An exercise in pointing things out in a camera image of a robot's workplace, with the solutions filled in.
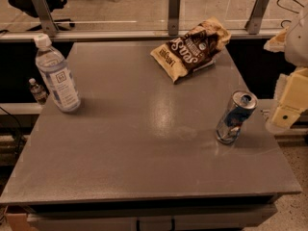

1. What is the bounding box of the black office chair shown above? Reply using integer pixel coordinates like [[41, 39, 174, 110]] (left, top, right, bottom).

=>
[[8, 0, 75, 32]]

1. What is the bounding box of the small water bottle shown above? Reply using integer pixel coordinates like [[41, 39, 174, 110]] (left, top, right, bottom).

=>
[[29, 78, 48, 105]]

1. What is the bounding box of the left metal bracket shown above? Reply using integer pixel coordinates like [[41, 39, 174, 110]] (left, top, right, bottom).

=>
[[32, 0, 59, 37]]

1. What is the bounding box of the black floor cable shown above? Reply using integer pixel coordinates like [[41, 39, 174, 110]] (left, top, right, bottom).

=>
[[273, 0, 306, 29]]

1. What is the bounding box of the brown chip bag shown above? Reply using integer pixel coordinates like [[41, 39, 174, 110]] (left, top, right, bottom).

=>
[[150, 17, 231, 83]]

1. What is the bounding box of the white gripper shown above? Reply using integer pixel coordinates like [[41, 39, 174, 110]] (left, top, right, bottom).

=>
[[264, 4, 308, 134]]

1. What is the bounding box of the middle metal bracket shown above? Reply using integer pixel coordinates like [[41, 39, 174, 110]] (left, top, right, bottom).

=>
[[167, 0, 181, 36]]

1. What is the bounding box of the glass barrier panel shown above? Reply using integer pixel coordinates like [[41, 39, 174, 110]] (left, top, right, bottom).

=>
[[0, 0, 308, 34]]

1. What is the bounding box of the clear plastic water bottle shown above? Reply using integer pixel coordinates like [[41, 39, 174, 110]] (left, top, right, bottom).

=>
[[34, 34, 81, 113]]

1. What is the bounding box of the metal bracket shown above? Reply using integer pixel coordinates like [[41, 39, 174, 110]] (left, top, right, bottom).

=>
[[32, 0, 59, 37], [167, 0, 181, 36], [244, 0, 270, 35]]

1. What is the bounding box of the redbull can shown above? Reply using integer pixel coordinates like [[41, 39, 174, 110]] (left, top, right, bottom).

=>
[[216, 90, 258, 144]]

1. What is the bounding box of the cardboard box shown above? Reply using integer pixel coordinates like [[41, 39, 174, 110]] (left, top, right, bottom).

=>
[[5, 206, 38, 231]]

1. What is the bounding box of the right metal bracket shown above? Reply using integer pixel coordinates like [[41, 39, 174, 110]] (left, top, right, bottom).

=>
[[244, 0, 270, 35]]

